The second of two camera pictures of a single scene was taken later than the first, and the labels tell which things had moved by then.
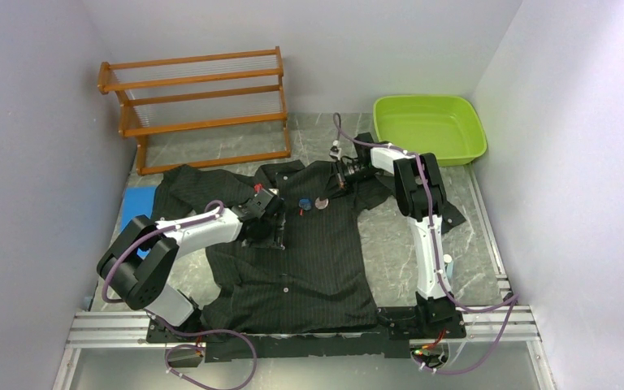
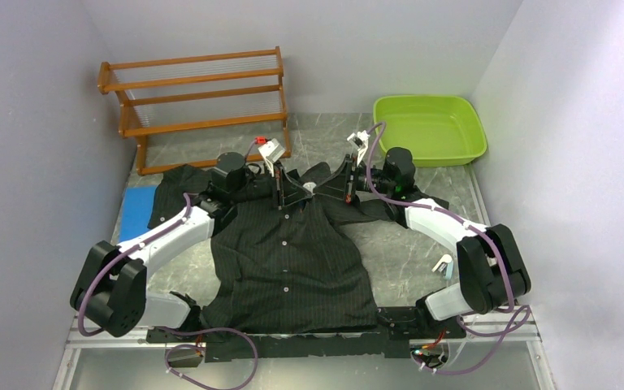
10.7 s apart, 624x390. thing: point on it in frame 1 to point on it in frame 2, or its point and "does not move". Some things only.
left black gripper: x=274 y=239 to x=281 y=184
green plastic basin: x=447 y=125 does not move
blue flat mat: x=138 y=201 does not move
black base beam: x=385 y=340 does not move
